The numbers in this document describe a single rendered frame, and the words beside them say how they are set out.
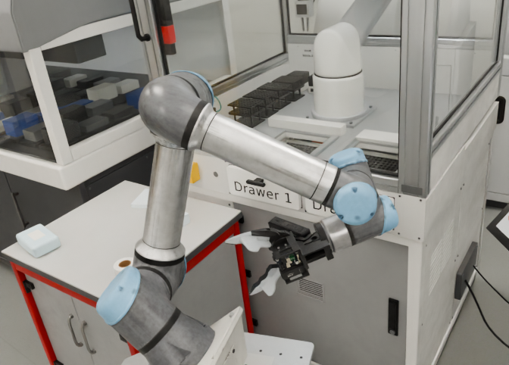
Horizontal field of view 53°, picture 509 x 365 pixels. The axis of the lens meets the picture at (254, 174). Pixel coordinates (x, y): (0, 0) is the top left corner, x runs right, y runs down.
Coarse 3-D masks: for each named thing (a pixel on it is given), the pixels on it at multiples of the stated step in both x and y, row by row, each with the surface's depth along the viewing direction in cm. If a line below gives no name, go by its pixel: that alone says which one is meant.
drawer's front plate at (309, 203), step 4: (308, 200) 163; (392, 200) 146; (308, 204) 164; (312, 204) 163; (316, 204) 162; (308, 208) 165; (312, 208) 164; (328, 208) 160; (308, 212) 166; (312, 212) 165; (316, 212) 164; (320, 212) 163; (324, 212) 162; (328, 212) 161; (324, 216) 162; (328, 216) 161
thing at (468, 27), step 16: (448, 0) 132; (464, 0) 145; (480, 0) 161; (496, 0) 181; (448, 16) 135; (464, 16) 148; (480, 16) 165; (496, 16) 185; (448, 32) 138; (464, 32) 152; (480, 32) 169; (496, 32) 190; (448, 48) 140; (464, 48) 155; (480, 48) 173; (496, 48) 196; (448, 64) 143; (464, 64) 158; (480, 64) 177; (448, 80) 146; (464, 80) 162; (448, 96) 149; (464, 96) 166; (448, 112) 152
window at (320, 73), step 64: (192, 0) 160; (256, 0) 147; (320, 0) 136; (384, 0) 126; (192, 64) 172; (256, 64) 157; (320, 64) 144; (384, 64) 133; (256, 128) 168; (320, 128) 153; (384, 128) 141
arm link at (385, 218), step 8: (384, 200) 105; (376, 208) 103; (384, 208) 103; (392, 208) 104; (376, 216) 103; (384, 216) 103; (392, 216) 103; (368, 224) 103; (376, 224) 103; (384, 224) 103; (392, 224) 104; (352, 232) 103; (360, 232) 103; (368, 232) 104; (376, 232) 104; (384, 232) 106; (352, 240) 104; (360, 240) 105
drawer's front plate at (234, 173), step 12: (228, 168) 178; (240, 168) 176; (228, 180) 181; (240, 180) 177; (264, 180) 171; (240, 192) 180; (252, 192) 176; (264, 192) 173; (276, 192) 170; (288, 192) 167; (276, 204) 172; (288, 204) 169; (300, 204) 167
